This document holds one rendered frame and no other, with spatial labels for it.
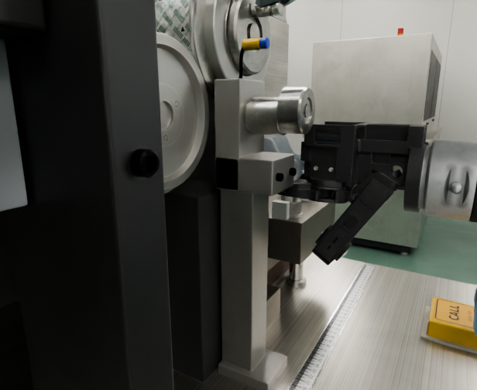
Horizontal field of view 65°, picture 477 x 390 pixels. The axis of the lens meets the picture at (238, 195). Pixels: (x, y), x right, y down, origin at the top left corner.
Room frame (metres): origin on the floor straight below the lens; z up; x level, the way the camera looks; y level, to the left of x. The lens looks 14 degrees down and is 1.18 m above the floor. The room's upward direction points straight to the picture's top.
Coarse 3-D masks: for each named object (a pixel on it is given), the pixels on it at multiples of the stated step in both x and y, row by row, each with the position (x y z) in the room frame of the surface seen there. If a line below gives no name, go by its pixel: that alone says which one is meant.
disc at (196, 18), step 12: (192, 0) 0.34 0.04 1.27; (204, 0) 0.35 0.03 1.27; (192, 12) 0.34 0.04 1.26; (192, 24) 0.34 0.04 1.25; (192, 36) 0.34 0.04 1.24; (204, 36) 0.35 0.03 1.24; (192, 48) 0.34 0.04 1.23; (204, 48) 0.35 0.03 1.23; (204, 60) 0.35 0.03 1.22; (204, 72) 0.35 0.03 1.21
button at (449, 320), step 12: (432, 300) 0.46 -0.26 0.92; (444, 300) 0.45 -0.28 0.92; (432, 312) 0.43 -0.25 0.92; (444, 312) 0.43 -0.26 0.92; (456, 312) 0.43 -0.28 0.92; (468, 312) 0.43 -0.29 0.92; (432, 324) 0.41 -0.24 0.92; (444, 324) 0.40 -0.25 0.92; (456, 324) 0.40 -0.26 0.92; (468, 324) 0.40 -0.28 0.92; (432, 336) 0.41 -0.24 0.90; (444, 336) 0.40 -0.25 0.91; (456, 336) 0.39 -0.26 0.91; (468, 336) 0.39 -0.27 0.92
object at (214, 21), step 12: (216, 0) 0.35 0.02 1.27; (228, 0) 0.37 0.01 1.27; (204, 12) 0.35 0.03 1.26; (216, 12) 0.35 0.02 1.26; (204, 24) 0.35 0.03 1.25; (216, 24) 0.35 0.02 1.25; (216, 36) 0.35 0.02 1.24; (216, 48) 0.35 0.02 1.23; (216, 60) 0.35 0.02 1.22; (228, 60) 0.37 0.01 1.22; (216, 72) 0.36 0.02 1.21; (228, 72) 0.37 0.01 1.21; (264, 72) 0.43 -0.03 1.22
